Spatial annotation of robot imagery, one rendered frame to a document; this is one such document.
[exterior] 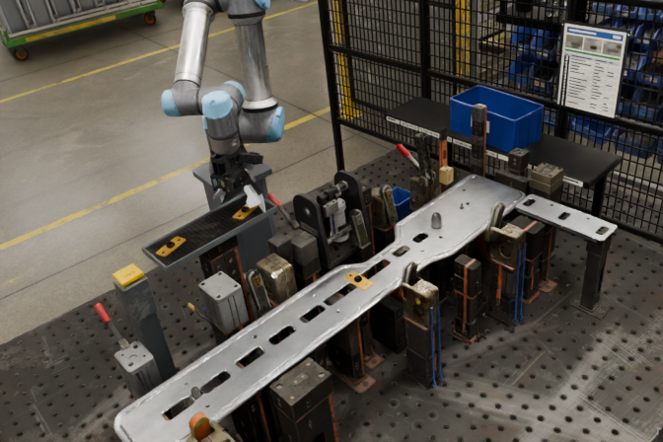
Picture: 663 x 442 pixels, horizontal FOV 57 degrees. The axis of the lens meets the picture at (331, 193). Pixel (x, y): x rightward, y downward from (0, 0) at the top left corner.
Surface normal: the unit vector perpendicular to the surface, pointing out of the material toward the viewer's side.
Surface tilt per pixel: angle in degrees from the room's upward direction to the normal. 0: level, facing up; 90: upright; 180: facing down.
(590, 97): 90
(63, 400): 0
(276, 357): 0
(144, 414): 0
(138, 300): 90
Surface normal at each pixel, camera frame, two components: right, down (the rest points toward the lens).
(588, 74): -0.73, 0.43
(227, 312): 0.67, 0.33
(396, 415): -0.11, -0.84
